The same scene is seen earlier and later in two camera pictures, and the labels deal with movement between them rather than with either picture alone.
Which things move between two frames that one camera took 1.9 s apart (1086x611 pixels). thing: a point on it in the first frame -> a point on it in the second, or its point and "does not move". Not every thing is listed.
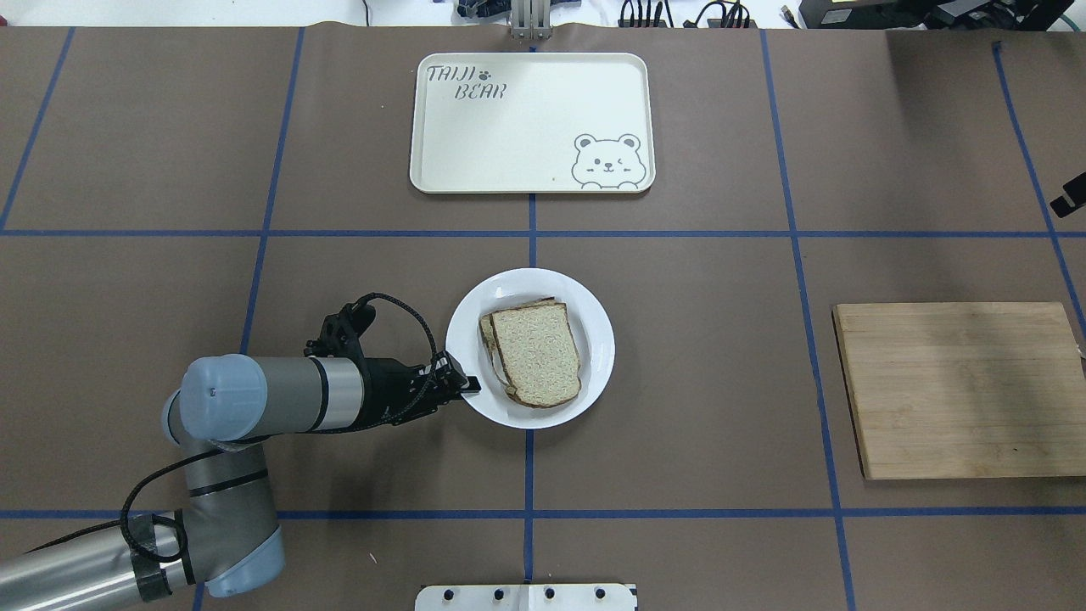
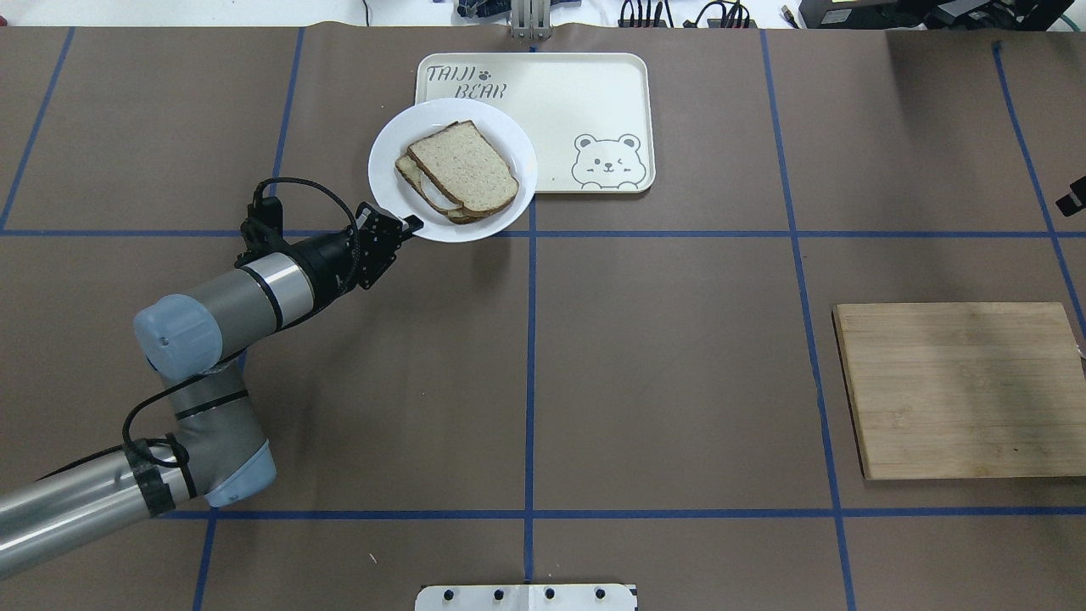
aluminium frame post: x=530 y=19 does not move
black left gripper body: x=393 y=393 -> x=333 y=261
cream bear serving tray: x=533 y=123 does not move
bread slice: x=489 y=337 -> x=410 y=171
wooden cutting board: x=963 y=389 does not move
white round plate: x=592 y=331 -> x=416 y=124
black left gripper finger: x=452 y=379 -> x=411 y=223
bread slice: x=540 y=350 -> x=462 y=163
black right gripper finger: x=1073 y=197 does not move
